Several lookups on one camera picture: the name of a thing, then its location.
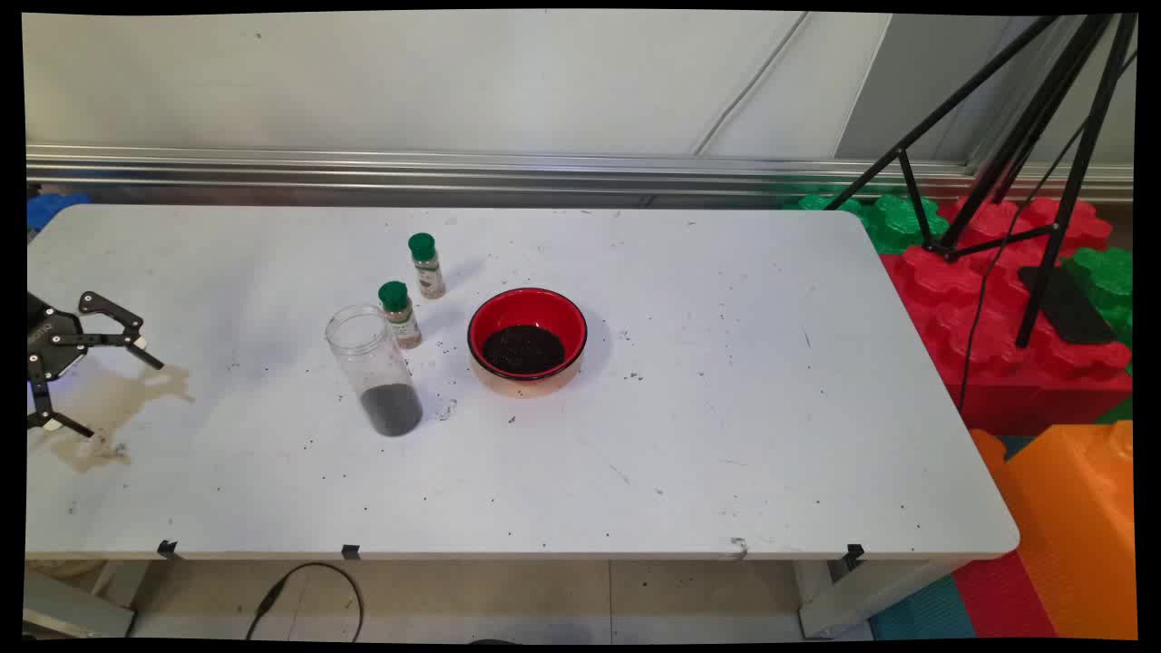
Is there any white table leg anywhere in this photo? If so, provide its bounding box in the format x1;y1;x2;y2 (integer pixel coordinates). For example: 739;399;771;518
794;555;971;638

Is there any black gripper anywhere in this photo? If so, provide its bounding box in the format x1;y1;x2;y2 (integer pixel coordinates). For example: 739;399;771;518
27;290;166;440

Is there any black tripod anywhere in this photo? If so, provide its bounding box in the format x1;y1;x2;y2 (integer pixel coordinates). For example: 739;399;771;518
821;13;1139;350

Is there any teal floor mat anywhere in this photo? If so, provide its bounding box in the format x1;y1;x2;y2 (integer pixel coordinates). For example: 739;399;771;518
869;573;976;640

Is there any aluminium wall rail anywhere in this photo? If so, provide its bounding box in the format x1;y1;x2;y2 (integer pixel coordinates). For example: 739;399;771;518
25;143;1135;205

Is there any green capped spice bottle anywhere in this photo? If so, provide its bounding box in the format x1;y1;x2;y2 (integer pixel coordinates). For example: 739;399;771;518
407;232;447;300
377;280;423;350

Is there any blue foam building block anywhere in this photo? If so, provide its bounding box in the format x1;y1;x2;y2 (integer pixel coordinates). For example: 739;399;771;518
27;189;92;232

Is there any black floor cable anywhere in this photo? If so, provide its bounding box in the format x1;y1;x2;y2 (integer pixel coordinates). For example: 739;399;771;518
245;562;366;643

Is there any red bowl with black seeds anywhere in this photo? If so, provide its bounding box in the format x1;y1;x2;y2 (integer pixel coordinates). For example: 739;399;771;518
466;288;589;398

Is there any red floor mat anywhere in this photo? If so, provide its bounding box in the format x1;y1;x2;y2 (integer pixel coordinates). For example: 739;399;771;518
952;549;1058;640

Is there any clear plastic jar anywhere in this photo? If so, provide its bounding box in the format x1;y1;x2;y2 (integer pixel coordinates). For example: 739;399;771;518
325;304;424;438

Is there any black flat phone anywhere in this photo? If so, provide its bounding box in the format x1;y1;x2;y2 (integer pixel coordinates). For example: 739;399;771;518
1018;265;1118;346

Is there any thin black tripod cable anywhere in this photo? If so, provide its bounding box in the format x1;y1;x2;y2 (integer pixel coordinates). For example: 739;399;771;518
957;50;1139;414

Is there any green foam building block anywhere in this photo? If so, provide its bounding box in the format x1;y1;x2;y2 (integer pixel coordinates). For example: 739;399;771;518
785;192;949;255
1061;247;1135;350

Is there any red foam building block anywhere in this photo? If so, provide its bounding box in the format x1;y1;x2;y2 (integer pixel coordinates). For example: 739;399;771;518
878;195;1135;436

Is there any orange foam building block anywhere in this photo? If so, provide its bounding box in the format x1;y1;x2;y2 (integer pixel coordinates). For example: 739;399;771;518
969;419;1139;640

